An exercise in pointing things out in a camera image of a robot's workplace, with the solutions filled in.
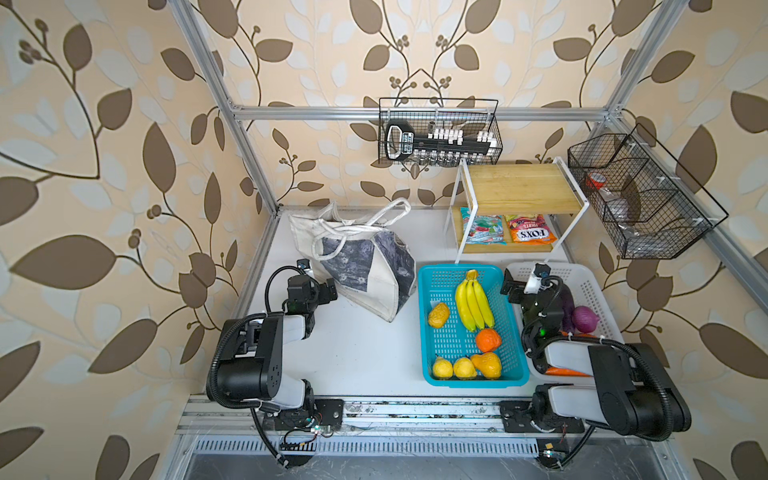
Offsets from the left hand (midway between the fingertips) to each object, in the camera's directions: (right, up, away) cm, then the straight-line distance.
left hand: (320, 278), depth 94 cm
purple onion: (+77, -10, -12) cm, 78 cm away
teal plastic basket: (+46, -15, -6) cm, 49 cm away
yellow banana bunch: (+48, -7, -3) cm, 49 cm away
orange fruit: (+50, -15, -14) cm, 54 cm away
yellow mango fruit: (+37, -10, -7) cm, 39 cm away
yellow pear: (+49, -20, -17) cm, 55 cm away
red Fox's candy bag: (+65, +15, -5) cm, 67 cm away
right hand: (+63, +2, -7) cm, 63 cm away
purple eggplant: (+76, -7, -5) cm, 77 cm away
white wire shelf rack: (+53, +21, -18) cm, 60 cm away
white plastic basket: (+82, -3, -5) cm, 82 cm away
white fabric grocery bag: (+17, +5, -8) cm, 19 cm away
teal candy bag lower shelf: (+51, +16, -5) cm, 54 cm away
